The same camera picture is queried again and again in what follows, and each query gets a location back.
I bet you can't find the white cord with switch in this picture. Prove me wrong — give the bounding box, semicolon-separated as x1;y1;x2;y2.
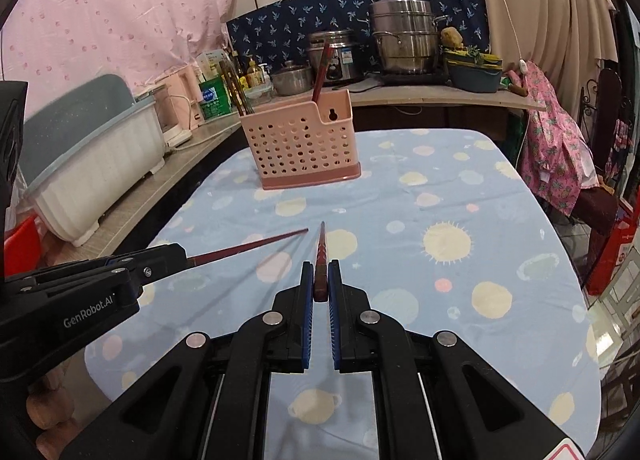
482;0;531;74

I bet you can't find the blue plastic basin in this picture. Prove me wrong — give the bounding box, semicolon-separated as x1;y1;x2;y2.
444;50;504;94

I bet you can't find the green label bottle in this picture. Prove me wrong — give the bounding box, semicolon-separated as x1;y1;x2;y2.
198;76;234;121

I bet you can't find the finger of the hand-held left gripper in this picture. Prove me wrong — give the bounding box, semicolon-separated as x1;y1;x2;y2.
120;267;157;308
30;241;189;287

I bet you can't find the pink floral cloth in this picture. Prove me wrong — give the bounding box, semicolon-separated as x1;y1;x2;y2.
519;61;599;217

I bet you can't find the red box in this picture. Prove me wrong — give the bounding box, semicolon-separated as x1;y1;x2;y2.
586;209;640;297

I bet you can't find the navy printed cloth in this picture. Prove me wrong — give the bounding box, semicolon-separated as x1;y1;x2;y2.
225;0;489;86

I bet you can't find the yellow bottle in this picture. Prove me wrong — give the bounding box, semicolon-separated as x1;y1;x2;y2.
247;58;267;89

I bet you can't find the dark metal chair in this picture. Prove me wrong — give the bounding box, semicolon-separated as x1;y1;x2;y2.
579;68;627;241

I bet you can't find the pink kitchen appliance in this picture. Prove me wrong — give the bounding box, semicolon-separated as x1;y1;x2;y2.
151;74;197;148

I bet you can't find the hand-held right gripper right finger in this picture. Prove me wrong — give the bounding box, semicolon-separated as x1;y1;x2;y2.
329;261;587;460

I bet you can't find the red plastic stool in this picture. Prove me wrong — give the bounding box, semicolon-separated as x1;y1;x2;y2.
3;215;44;271

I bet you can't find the stainless steel steamer pot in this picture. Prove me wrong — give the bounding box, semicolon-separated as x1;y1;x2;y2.
369;0;449;76

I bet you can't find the light blue printed tablecloth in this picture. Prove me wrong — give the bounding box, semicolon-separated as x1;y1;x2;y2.
84;127;602;460

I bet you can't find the pink dotted hanging cloth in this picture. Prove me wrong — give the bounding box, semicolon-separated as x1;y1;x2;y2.
0;0;247;108

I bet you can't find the bright red chopstick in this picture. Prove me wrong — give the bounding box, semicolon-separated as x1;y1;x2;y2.
312;47;328;103

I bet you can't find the pink perforated plastic chopstick basket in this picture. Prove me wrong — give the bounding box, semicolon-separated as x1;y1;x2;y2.
240;90;362;191

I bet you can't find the person's left hand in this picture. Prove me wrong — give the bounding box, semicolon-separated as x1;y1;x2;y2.
26;374;77;437

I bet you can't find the white plastic dish rack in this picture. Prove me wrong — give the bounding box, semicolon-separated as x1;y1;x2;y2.
21;72;169;247

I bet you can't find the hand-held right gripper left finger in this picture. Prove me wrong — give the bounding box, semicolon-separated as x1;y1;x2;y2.
57;261;315;460

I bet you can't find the small steel pot with lid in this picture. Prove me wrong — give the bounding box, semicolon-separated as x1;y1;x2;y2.
271;60;314;97

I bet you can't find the steel rice cooker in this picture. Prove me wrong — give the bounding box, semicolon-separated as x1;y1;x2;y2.
306;30;367;86

